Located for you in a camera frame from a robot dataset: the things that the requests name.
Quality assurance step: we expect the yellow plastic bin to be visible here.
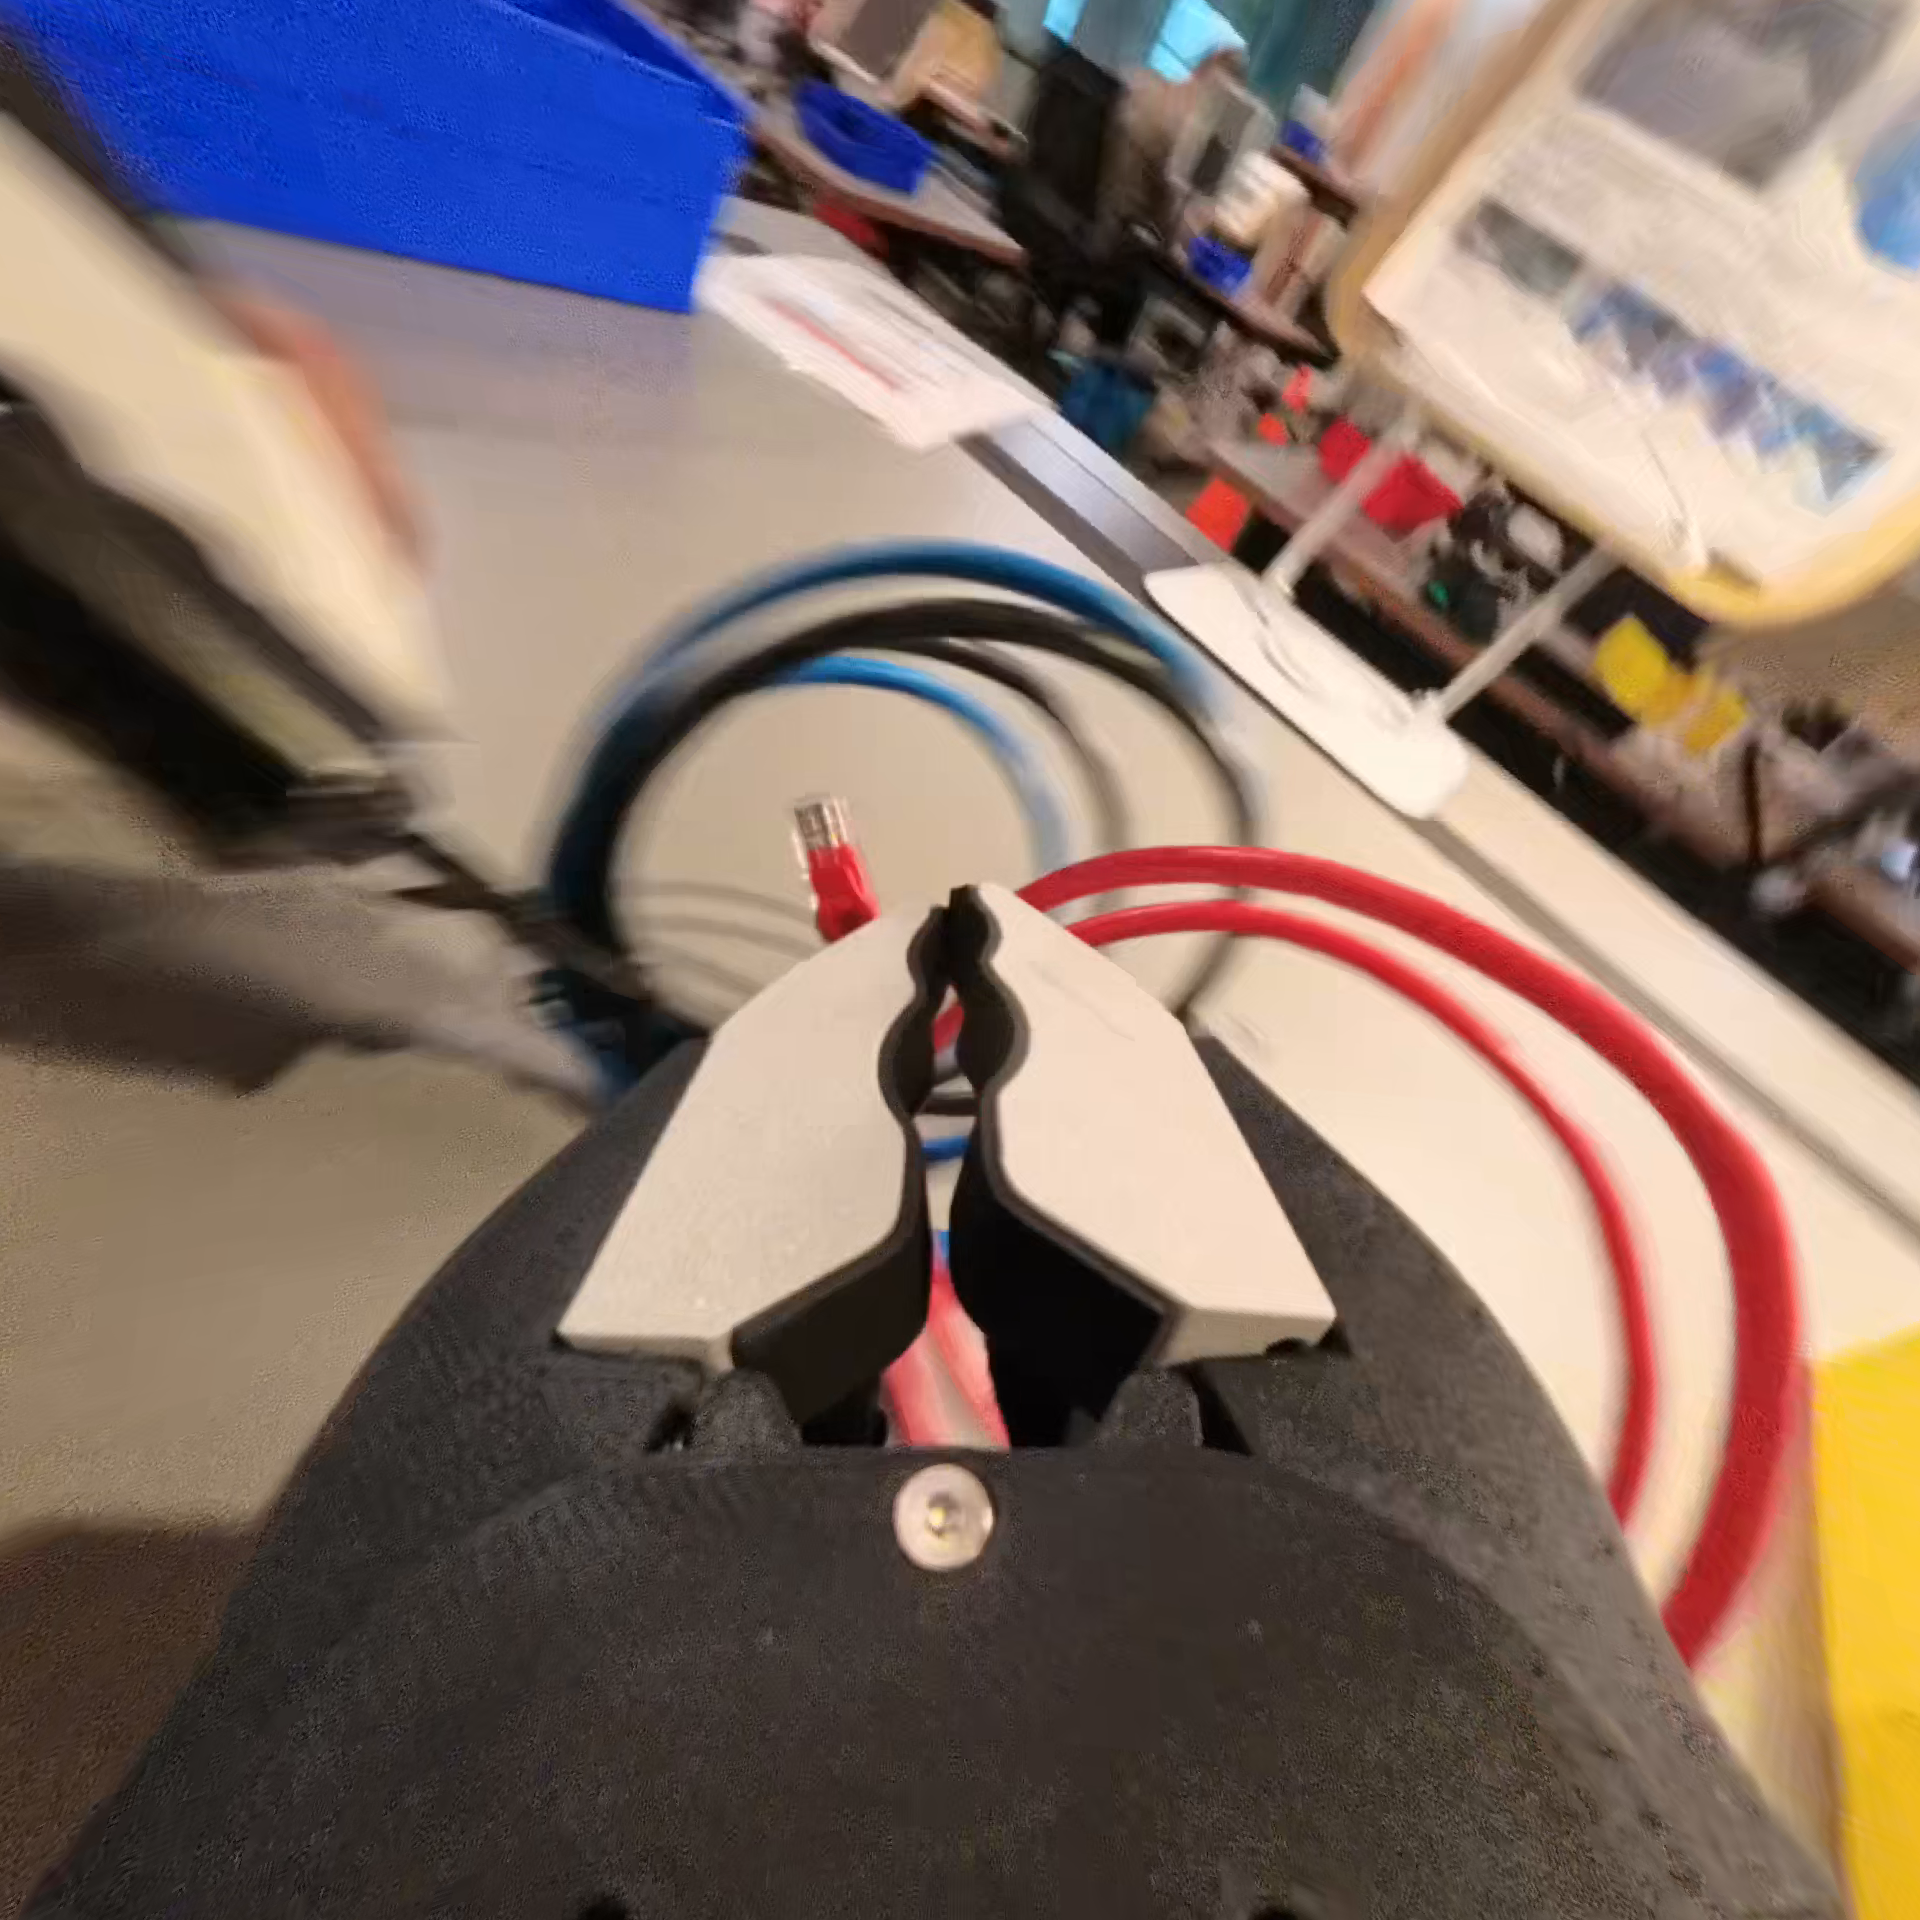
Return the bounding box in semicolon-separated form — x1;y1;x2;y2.
1696;1327;1920;1920

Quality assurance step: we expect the laminated instruction sheet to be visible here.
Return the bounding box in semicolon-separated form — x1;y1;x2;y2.
697;247;1052;452

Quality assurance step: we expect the small yellow bin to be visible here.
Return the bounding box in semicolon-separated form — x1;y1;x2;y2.
1592;615;1748;752

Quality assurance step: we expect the red plastic bin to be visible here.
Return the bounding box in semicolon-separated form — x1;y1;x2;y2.
1317;420;1465;534

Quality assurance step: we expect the blue ethernet cable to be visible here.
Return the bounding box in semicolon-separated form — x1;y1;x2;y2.
540;538;1261;1172

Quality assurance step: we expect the small blue bin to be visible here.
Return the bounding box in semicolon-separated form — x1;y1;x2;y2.
791;82;934;193

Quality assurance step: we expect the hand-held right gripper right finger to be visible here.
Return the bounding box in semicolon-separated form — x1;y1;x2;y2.
943;884;1340;1418

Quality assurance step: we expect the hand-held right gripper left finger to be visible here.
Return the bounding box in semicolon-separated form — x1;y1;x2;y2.
554;901;961;1418

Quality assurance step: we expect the black ethernet cable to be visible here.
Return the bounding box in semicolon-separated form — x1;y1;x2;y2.
568;597;1261;1143

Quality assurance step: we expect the wooden instruction board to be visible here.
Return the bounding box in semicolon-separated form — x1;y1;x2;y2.
1327;0;1920;629

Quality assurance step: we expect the white board stand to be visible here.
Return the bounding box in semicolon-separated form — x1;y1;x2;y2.
1142;433;1636;817

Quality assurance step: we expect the red ethernet cable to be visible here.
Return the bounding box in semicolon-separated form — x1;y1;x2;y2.
785;794;1807;1666

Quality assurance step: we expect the blue plastic bin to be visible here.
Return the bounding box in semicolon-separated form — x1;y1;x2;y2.
0;0;752;318

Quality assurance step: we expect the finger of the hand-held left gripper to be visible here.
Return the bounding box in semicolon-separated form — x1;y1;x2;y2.
0;118;455;740

